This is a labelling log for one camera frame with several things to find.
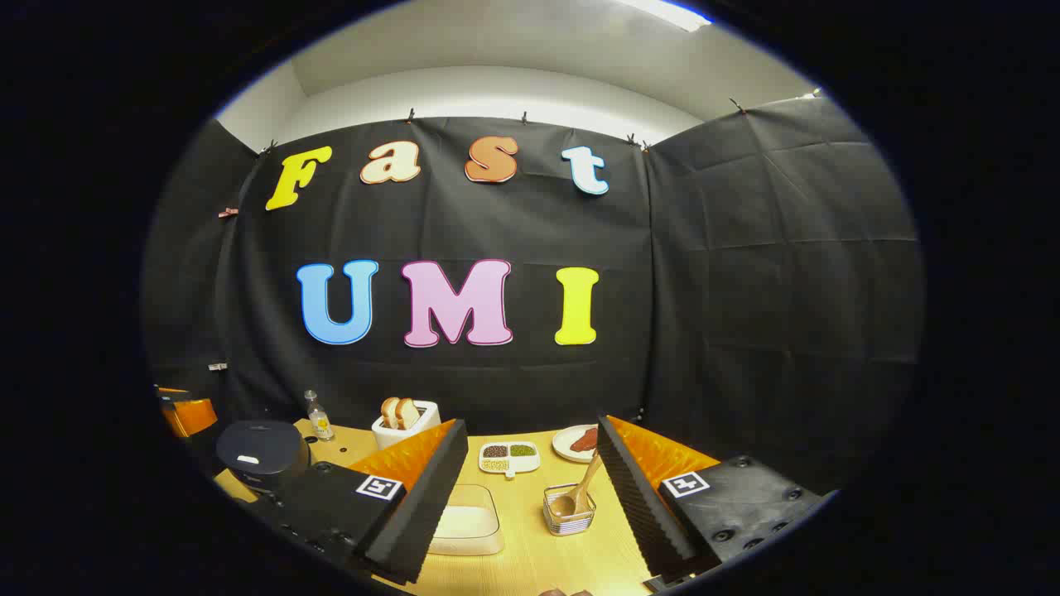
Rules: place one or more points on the white divided dish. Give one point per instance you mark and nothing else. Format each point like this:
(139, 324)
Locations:
(522, 465)

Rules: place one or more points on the black silver rice cooker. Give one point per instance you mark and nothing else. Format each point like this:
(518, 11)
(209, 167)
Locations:
(261, 451)

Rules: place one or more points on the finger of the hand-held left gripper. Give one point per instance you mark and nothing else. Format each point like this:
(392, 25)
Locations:
(190, 416)

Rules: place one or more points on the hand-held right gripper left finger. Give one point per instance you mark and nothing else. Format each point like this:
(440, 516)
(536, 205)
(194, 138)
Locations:
(422, 505)

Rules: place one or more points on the small glass bottle yellow label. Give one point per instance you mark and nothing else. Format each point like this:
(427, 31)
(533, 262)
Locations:
(320, 424)

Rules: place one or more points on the white round plate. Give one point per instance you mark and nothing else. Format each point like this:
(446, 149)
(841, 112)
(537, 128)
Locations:
(565, 443)

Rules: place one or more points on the wooden spoon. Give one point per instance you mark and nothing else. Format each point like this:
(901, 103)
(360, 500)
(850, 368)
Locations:
(586, 484)

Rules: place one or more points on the black backdrop cloth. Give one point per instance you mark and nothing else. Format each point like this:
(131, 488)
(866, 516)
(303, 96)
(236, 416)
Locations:
(704, 290)

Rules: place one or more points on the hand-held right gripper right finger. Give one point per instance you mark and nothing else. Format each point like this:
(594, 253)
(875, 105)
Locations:
(638, 505)

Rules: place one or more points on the pile of green beans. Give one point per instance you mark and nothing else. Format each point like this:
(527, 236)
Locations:
(522, 450)

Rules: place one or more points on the bread slice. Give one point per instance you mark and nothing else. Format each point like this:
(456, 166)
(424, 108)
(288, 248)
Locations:
(408, 414)
(388, 412)

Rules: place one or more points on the red meat piece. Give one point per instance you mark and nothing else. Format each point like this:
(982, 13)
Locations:
(585, 441)

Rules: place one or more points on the pile of yellow beans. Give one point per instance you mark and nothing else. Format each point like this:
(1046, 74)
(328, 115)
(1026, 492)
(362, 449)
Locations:
(494, 466)

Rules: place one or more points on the white toaster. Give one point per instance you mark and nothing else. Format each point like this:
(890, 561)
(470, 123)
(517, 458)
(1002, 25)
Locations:
(389, 436)

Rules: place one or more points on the clear plastic container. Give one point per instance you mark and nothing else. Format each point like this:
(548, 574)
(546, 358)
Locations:
(490, 497)

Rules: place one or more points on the pile of brown beans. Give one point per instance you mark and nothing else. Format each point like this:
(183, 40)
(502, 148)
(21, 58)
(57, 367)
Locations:
(495, 452)

